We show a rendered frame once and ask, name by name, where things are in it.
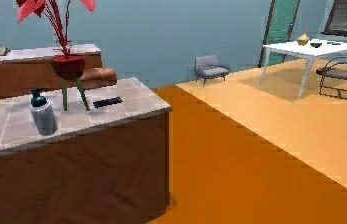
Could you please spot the white table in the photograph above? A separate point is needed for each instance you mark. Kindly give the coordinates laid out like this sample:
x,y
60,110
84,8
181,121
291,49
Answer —
x,y
314,50

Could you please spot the teal room door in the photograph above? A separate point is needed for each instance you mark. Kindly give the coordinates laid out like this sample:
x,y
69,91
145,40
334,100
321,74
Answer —
x,y
281,26

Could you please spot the black flat object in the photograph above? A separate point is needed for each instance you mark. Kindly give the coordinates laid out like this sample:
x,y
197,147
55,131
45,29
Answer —
x,y
333,43

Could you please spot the red house plant in pot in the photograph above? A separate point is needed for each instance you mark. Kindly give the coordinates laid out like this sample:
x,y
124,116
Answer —
x,y
68,66

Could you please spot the grey soap dispenser bottle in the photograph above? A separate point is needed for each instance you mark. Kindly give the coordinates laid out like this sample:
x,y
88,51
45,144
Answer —
x,y
43,115

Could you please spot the brown sideboard with pale top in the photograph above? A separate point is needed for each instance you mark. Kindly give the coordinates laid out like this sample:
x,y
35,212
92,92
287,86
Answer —
x,y
17,71

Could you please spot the grey armchair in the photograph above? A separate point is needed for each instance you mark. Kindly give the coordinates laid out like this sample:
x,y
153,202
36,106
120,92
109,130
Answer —
x,y
210,68

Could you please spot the grey chair with black frame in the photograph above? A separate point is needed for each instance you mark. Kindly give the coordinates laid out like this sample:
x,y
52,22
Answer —
x,y
342,74

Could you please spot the yellow vase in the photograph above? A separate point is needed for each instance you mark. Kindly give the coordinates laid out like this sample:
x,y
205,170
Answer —
x,y
303,38

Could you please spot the black remote control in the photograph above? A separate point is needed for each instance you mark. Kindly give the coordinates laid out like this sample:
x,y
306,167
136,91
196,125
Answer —
x,y
107,102

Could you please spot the brown cushioned seat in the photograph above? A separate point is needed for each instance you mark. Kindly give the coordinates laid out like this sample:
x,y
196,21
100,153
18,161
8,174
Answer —
x,y
97,77

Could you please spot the dark framed picture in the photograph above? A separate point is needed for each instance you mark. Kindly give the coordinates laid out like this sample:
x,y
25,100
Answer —
x,y
346,16

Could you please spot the grey stone lump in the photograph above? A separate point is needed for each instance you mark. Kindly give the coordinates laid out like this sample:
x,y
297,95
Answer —
x,y
0,50

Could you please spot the brown counter with tiled top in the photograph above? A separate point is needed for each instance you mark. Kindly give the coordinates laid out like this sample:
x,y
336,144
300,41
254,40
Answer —
x,y
81,166

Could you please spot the black bowl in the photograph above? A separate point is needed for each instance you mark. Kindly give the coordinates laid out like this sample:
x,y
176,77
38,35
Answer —
x,y
316,44

